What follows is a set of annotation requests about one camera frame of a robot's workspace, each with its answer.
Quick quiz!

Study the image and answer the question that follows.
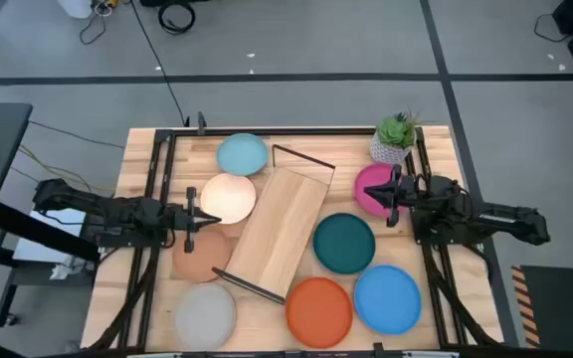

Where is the white bucket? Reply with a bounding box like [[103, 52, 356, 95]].
[[57, 0, 94, 20]]

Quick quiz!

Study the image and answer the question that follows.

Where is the dark teal plate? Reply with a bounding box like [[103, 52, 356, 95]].
[[312, 212, 377, 275]]

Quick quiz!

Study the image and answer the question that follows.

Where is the looped black cable with plug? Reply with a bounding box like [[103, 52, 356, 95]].
[[78, 0, 114, 46]]

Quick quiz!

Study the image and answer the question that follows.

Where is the long black floor cable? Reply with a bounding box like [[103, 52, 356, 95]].
[[128, 0, 191, 127]]

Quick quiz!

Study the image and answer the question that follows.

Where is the black metal table frame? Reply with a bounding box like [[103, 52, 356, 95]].
[[80, 126, 506, 358]]

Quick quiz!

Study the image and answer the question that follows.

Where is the black mat with hazard stripes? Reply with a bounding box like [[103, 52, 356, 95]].
[[509, 265, 573, 354]]

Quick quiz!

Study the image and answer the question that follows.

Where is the thin black cable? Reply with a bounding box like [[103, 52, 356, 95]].
[[27, 120, 126, 150]]

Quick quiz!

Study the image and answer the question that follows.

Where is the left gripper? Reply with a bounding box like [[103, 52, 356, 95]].
[[168, 186, 222, 255]]

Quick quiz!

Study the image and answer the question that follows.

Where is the orange plate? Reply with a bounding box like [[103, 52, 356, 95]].
[[285, 276, 354, 350]]

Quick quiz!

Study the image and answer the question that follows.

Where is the light blue plate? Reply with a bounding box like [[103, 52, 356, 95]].
[[215, 132, 270, 178]]

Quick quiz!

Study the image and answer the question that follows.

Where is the wooden dish rack tray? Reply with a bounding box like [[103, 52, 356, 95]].
[[210, 143, 337, 305]]

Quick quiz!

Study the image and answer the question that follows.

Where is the grey plate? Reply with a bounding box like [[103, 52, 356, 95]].
[[174, 281, 238, 352]]

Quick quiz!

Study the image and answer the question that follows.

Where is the crumpled white cloth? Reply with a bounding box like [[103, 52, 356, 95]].
[[49, 256, 94, 282]]

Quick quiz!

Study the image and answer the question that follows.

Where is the succulent in white pot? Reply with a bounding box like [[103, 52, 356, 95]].
[[368, 109, 435, 166]]

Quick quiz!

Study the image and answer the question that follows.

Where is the white board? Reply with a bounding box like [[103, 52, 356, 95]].
[[12, 208, 89, 264]]

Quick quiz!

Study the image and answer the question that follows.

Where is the black cable at equipment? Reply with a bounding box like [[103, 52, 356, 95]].
[[533, 12, 572, 44]]

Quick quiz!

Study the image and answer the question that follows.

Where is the pink plate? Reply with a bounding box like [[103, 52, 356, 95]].
[[353, 162, 407, 220]]

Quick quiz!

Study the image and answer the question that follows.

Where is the flat black object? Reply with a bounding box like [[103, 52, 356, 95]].
[[139, 0, 209, 8]]

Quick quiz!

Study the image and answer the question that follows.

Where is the yellow cable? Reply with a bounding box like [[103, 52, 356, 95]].
[[17, 143, 117, 195]]

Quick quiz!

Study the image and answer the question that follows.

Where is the coiled black cable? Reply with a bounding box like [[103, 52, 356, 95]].
[[156, 1, 197, 36]]

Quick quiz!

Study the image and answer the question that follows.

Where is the terracotta plate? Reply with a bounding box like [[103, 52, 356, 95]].
[[171, 226, 234, 284]]

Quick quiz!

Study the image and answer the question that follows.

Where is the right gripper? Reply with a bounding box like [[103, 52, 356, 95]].
[[364, 163, 420, 229]]

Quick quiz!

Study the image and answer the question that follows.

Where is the cream plate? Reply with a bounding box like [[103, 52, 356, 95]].
[[199, 172, 258, 226]]

